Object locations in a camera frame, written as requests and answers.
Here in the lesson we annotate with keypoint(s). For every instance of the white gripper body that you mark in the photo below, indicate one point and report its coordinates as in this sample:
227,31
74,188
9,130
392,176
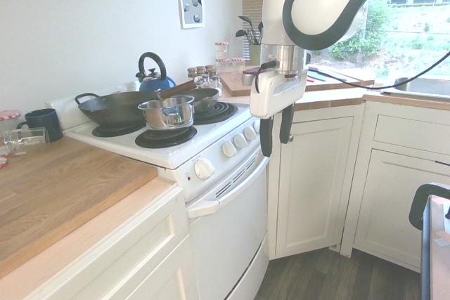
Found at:
267,98

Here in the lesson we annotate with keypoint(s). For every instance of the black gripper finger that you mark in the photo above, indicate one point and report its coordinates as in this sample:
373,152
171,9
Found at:
286,126
266,136

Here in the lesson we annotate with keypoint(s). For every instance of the white oven door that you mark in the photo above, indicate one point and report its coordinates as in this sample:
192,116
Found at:
228,229

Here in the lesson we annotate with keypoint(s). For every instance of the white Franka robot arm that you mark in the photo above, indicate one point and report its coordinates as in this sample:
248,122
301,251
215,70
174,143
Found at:
277,5

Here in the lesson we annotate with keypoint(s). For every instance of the large white oven knob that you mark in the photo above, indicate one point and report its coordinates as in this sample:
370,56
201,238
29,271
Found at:
204,169

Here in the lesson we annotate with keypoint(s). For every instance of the white burner knob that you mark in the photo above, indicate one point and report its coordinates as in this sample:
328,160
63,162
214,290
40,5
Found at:
240,141
256,127
229,149
250,133

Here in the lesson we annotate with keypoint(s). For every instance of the wooden cutting board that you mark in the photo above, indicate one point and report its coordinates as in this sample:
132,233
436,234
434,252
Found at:
233,84

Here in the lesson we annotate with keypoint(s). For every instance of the jar with red checkered lid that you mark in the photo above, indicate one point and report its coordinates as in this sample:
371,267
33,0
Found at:
8,117
221,50
221,65
238,64

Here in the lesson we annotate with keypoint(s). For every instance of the pale green utensil holder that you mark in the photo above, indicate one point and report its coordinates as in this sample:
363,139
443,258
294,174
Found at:
255,55

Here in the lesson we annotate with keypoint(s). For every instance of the black coil burner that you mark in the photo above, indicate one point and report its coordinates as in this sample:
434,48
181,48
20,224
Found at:
218,112
165,136
116,130

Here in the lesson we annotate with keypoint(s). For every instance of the spice jar with silver cap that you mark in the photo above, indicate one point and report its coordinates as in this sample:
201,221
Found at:
216,82
206,82

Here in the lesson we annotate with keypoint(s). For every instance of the white corner cabinet door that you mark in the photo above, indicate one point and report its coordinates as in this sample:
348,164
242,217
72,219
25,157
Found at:
313,180

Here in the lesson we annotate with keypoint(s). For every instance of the spice jar with cork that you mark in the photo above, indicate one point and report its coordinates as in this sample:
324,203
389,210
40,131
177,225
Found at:
210,69
192,72
200,70

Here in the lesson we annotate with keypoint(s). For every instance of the stainless steel pot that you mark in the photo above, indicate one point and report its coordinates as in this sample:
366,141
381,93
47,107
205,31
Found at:
168,115

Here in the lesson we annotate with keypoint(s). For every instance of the white electric stove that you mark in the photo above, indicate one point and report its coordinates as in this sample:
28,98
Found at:
165,154

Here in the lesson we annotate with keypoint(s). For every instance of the grey shapes art print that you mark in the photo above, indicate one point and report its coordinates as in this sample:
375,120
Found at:
191,6

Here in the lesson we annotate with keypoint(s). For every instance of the white cabinet drawer front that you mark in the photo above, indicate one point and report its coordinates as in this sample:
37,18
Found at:
411,133

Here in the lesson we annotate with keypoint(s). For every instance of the white stove bottom drawer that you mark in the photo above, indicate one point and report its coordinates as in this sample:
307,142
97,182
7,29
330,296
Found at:
255,272

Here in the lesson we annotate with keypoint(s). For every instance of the stainless steel sink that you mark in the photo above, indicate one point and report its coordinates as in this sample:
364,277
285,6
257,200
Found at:
422,86

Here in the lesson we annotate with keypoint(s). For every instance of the black cast iron wok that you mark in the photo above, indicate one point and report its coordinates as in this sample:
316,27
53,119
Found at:
112,107

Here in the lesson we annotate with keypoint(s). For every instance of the white counter cabinet front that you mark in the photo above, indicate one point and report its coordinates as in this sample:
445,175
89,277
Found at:
116,254

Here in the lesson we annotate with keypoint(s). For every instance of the large wooden butcher block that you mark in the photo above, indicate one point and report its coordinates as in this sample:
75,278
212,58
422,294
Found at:
70,184

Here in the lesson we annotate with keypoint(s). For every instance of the dark blue mug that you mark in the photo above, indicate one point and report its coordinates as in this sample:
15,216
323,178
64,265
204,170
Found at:
44,119

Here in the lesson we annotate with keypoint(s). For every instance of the clear glass jar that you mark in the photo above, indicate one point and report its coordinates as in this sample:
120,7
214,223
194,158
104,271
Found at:
26,140

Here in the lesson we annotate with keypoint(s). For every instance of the red checkered loose lid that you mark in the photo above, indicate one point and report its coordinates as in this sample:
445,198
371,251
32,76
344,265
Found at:
3,161

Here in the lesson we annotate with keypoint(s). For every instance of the black metal stand frame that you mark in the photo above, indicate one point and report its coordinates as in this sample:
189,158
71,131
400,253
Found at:
423,229

